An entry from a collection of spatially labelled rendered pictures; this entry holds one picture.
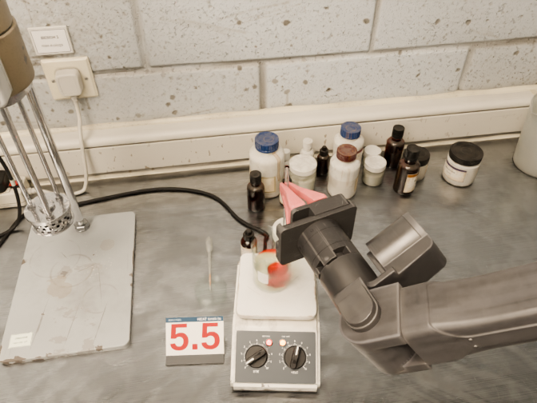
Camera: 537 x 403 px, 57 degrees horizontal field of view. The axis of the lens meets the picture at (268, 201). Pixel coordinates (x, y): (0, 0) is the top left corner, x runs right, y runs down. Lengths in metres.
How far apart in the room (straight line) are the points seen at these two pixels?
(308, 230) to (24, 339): 0.51
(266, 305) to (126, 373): 0.24
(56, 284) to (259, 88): 0.54
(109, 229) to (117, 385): 0.31
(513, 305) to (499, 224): 0.63
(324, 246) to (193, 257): 0.41
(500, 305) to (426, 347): 0.08
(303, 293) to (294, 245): 0.18
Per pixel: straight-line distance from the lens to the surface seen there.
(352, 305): 0.49
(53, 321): 0.90
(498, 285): 0.47
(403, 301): 0.48
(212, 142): 1.06
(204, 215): 1.00
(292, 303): 0.76
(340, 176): 0.99
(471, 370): 0.86
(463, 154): 1.10
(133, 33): 0.99
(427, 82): 1.16
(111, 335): 0.86
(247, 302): 0.76
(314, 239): 0.57
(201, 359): 0.81
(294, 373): 0.76
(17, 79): 0.67
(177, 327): 0.81
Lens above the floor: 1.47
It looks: 44 degrees down
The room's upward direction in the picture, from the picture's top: straight up
